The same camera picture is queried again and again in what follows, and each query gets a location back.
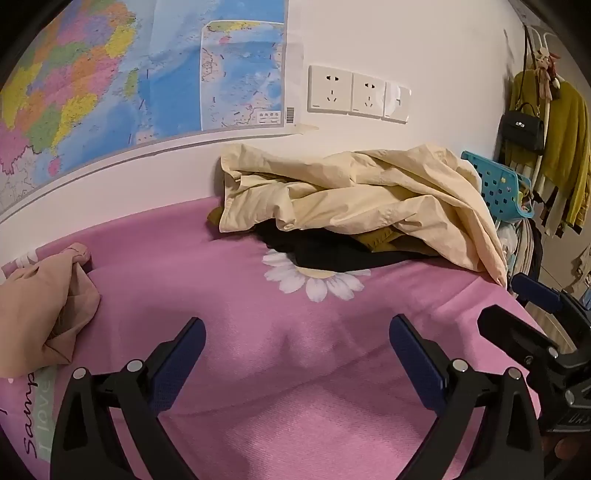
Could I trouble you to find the yellow-green sweater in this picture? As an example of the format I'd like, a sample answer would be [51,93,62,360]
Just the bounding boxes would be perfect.
[505,69,591,229]

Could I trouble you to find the pile of light clothes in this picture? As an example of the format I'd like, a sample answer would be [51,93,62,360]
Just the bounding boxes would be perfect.
[498,216,555,289]

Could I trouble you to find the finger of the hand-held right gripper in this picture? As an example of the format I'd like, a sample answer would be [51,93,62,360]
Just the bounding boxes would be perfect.
[477,305,561,370]
[512,273,563,315]

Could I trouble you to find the blue plastic basket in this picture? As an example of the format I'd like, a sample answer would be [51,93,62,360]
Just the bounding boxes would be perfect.
[461,150,534,220]

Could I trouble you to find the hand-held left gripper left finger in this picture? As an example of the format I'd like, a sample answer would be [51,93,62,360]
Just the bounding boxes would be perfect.
[51,316,207,480]

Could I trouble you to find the colourful wall map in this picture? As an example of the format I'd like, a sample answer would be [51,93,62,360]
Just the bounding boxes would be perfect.
[0,0,296,217]

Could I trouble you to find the olive brown garment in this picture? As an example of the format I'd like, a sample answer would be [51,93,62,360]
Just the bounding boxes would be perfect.
[206,208,430,254]

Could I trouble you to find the pink flower print bed sheet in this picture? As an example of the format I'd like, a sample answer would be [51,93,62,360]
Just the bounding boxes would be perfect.
[0,196,546,480]

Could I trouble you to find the white coat rack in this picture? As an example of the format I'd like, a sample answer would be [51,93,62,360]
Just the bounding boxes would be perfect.
[524,23,560,185]

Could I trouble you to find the black handbag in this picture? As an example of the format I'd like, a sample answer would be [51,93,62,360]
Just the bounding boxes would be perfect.
[500,25,547,155]

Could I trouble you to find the pink beige garment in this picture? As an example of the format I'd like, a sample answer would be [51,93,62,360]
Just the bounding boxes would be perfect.
[0,243,101,379]

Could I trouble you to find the cream pants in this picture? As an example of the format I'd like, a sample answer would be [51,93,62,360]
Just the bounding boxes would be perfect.
[219,143,509,287]

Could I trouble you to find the black garment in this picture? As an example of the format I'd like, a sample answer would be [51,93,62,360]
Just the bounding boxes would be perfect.
[256,222,444,271]

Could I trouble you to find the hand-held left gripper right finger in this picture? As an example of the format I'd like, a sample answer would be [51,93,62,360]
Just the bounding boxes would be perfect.
[389,314,544,480]

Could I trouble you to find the white wall socket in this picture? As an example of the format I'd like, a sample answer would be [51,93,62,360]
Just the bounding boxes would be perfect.
[308,65,354,114]
[351,71,387,117]

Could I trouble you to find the hanging plush toy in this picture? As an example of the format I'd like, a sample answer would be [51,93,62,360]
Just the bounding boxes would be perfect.
[536,46,562,100]

